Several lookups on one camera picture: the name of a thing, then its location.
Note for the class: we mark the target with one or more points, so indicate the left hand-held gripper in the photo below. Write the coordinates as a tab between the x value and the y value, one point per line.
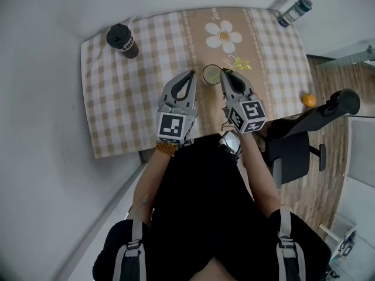
173	126

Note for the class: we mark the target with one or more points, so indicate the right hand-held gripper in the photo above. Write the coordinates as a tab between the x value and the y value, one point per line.
249	114

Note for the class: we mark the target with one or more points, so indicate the yellow-green curly plastic straw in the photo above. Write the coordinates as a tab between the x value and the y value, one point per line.
242	64

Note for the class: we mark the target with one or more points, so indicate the white floral mug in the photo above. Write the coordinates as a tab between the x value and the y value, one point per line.
206	80

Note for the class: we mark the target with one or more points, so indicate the person's left forearm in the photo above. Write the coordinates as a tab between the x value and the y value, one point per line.
149	183

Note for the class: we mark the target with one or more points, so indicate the person's right forearm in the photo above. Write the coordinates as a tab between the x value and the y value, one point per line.
260	174

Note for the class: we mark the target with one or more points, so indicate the beige checked flower tablecloth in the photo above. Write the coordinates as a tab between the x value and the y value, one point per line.
132	98

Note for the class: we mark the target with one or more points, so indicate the black screen device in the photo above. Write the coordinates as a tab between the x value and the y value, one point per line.
231	141

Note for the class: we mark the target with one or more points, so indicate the orange fruit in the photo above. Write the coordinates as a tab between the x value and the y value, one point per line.
309	100

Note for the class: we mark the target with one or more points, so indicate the black shaker bottle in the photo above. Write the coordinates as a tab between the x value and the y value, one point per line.
121	41

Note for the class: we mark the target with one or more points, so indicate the black office chair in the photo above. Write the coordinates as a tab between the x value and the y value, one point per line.
290	154

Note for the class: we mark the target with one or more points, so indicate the clear water bottle dark cap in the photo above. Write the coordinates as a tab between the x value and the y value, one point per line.
294	12

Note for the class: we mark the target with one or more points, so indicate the person's black clothing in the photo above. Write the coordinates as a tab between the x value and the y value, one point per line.
205	209

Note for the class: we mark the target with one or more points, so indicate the white metal rack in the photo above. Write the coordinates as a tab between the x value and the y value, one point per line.
348	244

